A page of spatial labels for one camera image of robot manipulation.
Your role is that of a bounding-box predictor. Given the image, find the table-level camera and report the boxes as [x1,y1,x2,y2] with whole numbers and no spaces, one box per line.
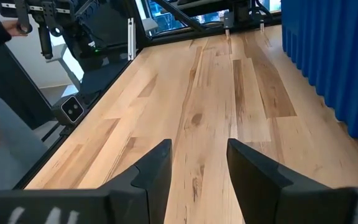
[51,95,87,126]

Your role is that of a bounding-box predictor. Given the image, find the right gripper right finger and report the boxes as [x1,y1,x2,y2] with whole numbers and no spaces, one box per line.
[226,138,358,224]

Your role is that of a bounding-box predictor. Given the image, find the blue plastic bin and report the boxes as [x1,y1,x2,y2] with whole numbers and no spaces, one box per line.
[280,0,358,161]

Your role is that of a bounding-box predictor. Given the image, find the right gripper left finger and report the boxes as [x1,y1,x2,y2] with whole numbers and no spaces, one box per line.
[99,138,173,224]

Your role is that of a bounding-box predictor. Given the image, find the person's hand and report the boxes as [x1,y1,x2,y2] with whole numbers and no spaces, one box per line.
[1,19,28,37]

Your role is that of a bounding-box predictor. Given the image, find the silver aluminium bracket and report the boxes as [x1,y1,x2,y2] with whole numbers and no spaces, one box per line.
[127,17,135,62]

